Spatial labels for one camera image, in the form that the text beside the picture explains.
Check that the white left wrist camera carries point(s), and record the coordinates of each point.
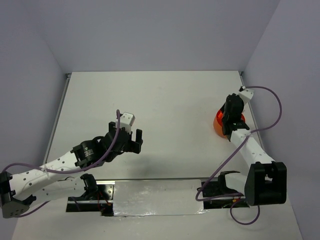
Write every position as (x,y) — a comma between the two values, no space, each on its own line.
(126,121)

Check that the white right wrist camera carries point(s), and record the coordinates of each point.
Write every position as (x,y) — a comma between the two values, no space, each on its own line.
(246,94)

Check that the silver foil covered panel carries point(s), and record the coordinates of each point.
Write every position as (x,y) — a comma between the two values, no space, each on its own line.
(145,198)

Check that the aluminium table rail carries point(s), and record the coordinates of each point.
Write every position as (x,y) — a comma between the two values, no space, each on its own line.
(56,120)
(253,114)

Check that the right aluminium table rail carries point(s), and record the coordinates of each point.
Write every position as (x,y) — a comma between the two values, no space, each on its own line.
(253,114)

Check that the left aluminium table rail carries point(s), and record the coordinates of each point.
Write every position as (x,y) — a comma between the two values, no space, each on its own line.
(56,120)

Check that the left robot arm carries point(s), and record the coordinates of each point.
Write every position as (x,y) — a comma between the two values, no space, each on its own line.
(66,176)

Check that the orange round organizer container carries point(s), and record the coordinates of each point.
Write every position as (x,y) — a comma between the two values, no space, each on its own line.
(225,123)

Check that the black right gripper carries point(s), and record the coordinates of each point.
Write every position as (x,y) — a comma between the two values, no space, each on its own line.
(223,108)

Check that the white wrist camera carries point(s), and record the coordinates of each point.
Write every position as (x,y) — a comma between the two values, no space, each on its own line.
(246,94)
(126,121)

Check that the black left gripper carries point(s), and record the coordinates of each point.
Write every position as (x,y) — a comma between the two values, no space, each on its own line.
(134,146)

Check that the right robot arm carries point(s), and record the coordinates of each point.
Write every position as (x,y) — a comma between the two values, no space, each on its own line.
(266,181)

